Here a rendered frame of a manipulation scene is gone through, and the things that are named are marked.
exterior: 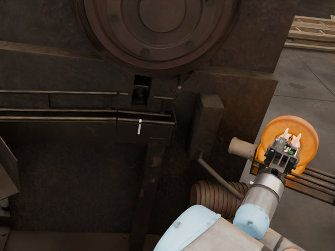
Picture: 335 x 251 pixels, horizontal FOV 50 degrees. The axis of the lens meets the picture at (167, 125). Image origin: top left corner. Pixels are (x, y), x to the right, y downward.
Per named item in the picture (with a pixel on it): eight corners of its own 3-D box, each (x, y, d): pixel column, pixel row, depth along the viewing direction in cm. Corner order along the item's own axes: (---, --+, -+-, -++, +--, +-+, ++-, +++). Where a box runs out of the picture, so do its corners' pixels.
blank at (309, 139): (270, 108, 104) (267, 112, 102) (326, 124, 99) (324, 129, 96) (258, 152, 112) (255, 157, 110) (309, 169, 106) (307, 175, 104)
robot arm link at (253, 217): (227, 231, 85) (233, 214, 79) (245, 197, 92) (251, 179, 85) (258, 248, 82) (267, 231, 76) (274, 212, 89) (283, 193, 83)
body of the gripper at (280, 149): (305, 144, 92) (290, 177, 85) (294, 164, 98) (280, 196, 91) (276, 132, 94) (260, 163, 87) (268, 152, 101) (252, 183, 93)
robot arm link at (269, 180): (274, 209, 89) (244, 194, 91) (280, 196, 91) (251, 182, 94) (283, 193, 83) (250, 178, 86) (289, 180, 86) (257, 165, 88)
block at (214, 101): (184, 142, 139) (197, 89, 126) (203, 144, 141) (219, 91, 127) (188, 161, 131) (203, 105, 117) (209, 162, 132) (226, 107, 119)
